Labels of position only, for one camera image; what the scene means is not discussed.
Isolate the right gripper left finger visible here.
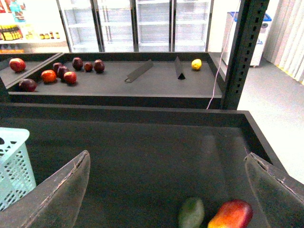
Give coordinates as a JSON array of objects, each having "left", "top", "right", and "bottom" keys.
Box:
[{"left": 0, "top": 151, "right": 90, "bottom": 228}]

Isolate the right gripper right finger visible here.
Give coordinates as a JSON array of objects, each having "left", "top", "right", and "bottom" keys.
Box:
[{"left": 245, "top": 152, "right": 304, "bottom": 228}]

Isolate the light blue plastic shopping basket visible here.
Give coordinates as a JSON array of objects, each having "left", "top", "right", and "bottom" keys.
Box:
[{"left": 0, "top": 127, "right": 36, "bottom": 211}]

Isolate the dark red apple front-left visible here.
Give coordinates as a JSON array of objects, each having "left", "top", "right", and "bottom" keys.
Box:
[{"left": 19, "top": 78, "right": 37, "bottom": 92}]

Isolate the red apple small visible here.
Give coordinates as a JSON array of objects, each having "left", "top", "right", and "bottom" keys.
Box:
[{"left": 64, "top": 71, "right": 77, "bottom": 84}]

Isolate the dark apple centre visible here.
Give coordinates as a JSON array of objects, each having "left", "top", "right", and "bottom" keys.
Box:
[{"left": 57, "top": 66, "right": 69, "bottom": 81}]

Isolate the dark apple back-left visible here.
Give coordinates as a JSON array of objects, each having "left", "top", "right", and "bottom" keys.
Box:
[{"left": 53, "top": 62, "right": 63, "bottom": 73}]

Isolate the dark apple back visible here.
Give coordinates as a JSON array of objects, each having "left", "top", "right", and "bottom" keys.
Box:
[{"left": 72, "top": 57, "right": 83, "bottom": 71}]

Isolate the dark apple right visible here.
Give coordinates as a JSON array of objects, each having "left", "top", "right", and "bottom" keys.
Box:
[{"left": 93, "top": 59, "right": 105, "bottom": 73}]

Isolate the bright red apple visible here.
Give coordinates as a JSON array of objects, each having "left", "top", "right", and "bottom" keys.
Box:
[{"left": 9, "top": 58, "right": 26, "bottom": 72}]

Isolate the red yellow mango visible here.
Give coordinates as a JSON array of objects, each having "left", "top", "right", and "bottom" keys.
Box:
[{"left": 207, "top": 199, "right": 253, "bottom": 228}]

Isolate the green avocado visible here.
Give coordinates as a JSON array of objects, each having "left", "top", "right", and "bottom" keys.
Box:
[{"left": 178, "top": 197, "right": 205, "bottom": 228}]

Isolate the black lower tray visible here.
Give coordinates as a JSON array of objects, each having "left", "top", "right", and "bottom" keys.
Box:
[{"left": 0, "top": 104, "right": 282, "bottom": 228}]

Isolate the black tray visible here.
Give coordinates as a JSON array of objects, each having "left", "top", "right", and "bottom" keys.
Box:
[
  {"left": 0, "top": 104, "right": 282, "bottom": 228},
  {"left": 0, "top": 52, "right": 64, "bottom": 88},
  {"left": 6, "top": 52, "right": 223, "bottom": 109}
]

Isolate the orange fruit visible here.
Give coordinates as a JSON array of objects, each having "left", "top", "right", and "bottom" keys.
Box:
[{"left": 41, "top": 70, "right": 57, "bottom": 84}]

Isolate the small dark red fruit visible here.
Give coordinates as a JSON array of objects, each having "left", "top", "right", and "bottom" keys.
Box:
[{"left": 84, "top": 62, "right": 93, "bottom": 72}]

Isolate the black upper left tray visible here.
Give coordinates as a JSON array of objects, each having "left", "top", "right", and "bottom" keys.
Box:
[{"left": 0, "top": 52, "right": 64, "bottom": 88}]

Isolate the black divider left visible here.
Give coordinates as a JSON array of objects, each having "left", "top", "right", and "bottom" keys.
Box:
[{"left": 124, "top": 59, "right": 153, "bottom": 83}]

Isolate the black upper right tray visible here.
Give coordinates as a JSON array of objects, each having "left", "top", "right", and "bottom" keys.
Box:
[{"left": 6, "top": 52, "right": 223, "bottom": 109}]

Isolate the yellow lemon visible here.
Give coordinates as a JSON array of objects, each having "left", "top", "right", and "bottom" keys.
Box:
[{"left": 191, "top": 58, "right": 202, "bottom": 71}]

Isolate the black triangular divider right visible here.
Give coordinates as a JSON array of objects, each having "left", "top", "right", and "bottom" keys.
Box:
[{"left": 174, "top": 57, "right": 185, "bottom": 80}]

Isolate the shelf with sauce bottles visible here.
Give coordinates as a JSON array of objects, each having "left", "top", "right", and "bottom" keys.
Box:
[{"left": 0, "top": 0, "right": 69, "bottom": 54}]

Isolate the glass door refrigerator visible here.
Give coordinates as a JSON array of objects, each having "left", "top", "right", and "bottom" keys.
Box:
[{"left": 57, "top": 0, "right": 213, "bottom": 53}]

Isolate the white chest freezer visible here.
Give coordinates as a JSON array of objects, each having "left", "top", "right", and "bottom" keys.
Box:
[{"left": 222, "top": 11, "right": 272, "bottom": 68}]

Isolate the black right side post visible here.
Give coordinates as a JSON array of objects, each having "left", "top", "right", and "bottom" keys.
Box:
[{"left": 221, "top": 0, "right": 269, "bottom": 110}]

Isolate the white cable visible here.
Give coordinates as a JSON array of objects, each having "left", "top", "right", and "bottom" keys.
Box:
[{"left": 206, "top": 0, "right": 242, "bottom": 110}]

